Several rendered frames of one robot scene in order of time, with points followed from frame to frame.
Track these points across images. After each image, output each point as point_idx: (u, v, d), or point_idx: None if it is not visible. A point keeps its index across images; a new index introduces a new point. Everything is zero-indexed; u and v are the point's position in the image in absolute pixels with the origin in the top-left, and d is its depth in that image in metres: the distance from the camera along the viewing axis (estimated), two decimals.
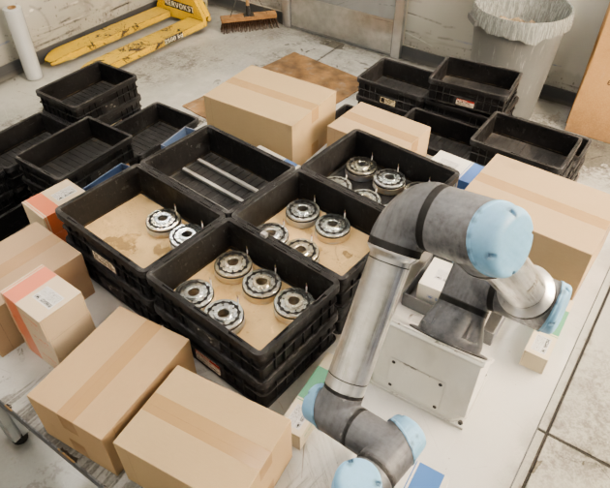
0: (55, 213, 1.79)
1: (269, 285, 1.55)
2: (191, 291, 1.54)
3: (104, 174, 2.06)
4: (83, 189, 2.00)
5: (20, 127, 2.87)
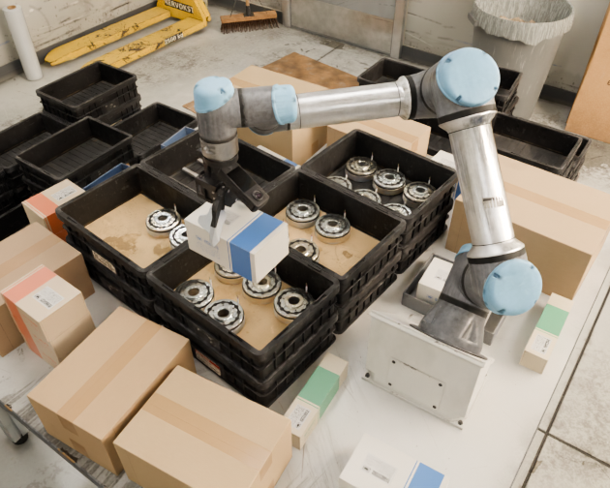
0: (55, 213, 1.79)
1: (269, 285, 1.55)
2: (191, 291, 1.54)
3: (104, 174, 2.06)
4: (83, 189, 2.00)
5: (20, 127, 2.87)
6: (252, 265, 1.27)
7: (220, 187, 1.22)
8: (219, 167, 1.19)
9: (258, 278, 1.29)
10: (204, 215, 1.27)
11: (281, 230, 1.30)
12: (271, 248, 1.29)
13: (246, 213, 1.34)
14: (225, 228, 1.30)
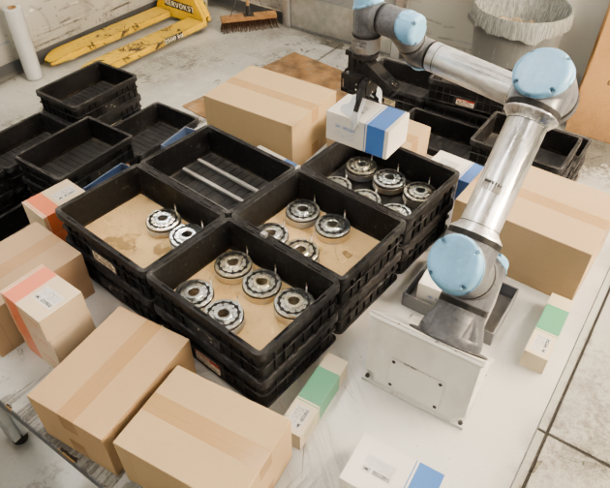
0: (55, 213, 1.79)
1: (269, 285, 1.55)
2: (191, 291, 1.54)
3: (104, 174, 2.06)
4: (83, 189, 2.00)
5: (20, 127, 2.87)
6: (384, 142, 1.62)
7: (363, 78, 1.57)
8: (366, 60, 1.54)
9: (387, 154, 1.64)
10: (347, 104, 1.62)
11: (405, 117, 1.65)
12: (398, 131, 1.64)
13: (374, 106, 1.69)
14: (360, 115, 1.65)
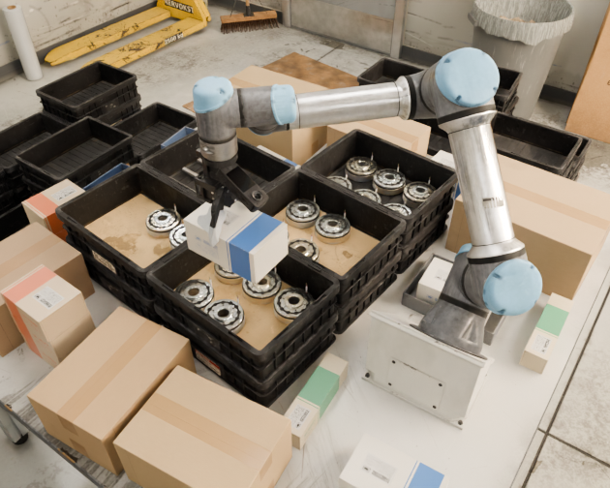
0: (55, 213, 1.79)
1: (269, 285, 1.55)
2: (191, 291, 1.54)
3: (104, 174, 2.06)
4: (83, 189, 2.00)
5: (20, 127, 2.87)
6: (251, 265, 1.26)
7: (219, 187, 1.22)
8: (218, 167, 1.19)
9: (257, 278, 1.29)
10: (203, 215, 1.27)
11: (280, 230, 1.29)
12: (270, 248, 1.29)
13: (245, 213, 1.33)
14: (224, 228, 1.30)
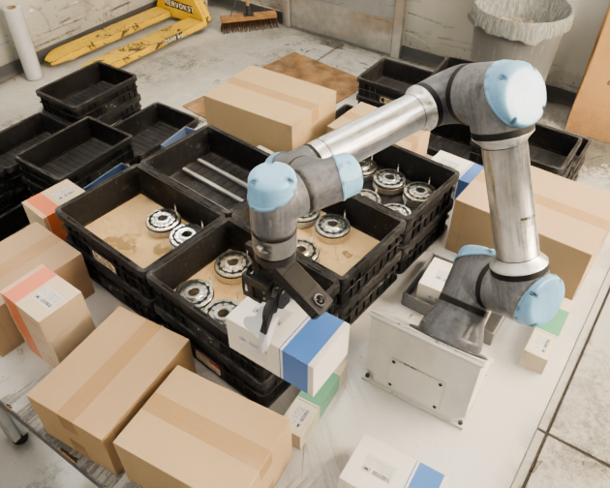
0: (55, 213, 1.79)
1: None
2: (191, 291, 1.54)
3: (104, 174, 2.06)
4: (83, 189, 2.00)
5: (20, 127, 2.87)
6: (309, 378, 1.05)
7: (273, 288, 1.01)
8: (274, 267, 0.98)
9: (315, 390, 1.08)
10: (252, 317, 1.06)
11: (342, 333, 1.08)
12: (331, 354, 1.08)
13: (298, 309, 1.12)
14: (275, 329, 1.09)
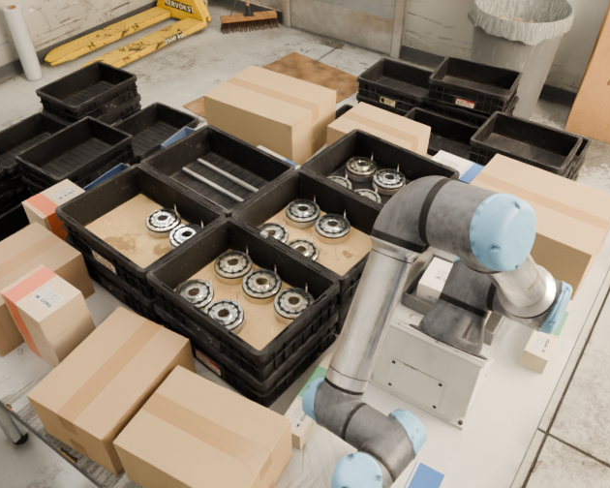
0: (55, 213, 1.79)
1: (269, 285, 1.55)
2: (191, 291, 1.54)
3: (104, 174, 2.06)
4: (83, 189, 2.00)
5: (20, 127, 2.87)
6: None
7: None
8: None
9: None
10: None
11: None
12: None
13: None
14: None
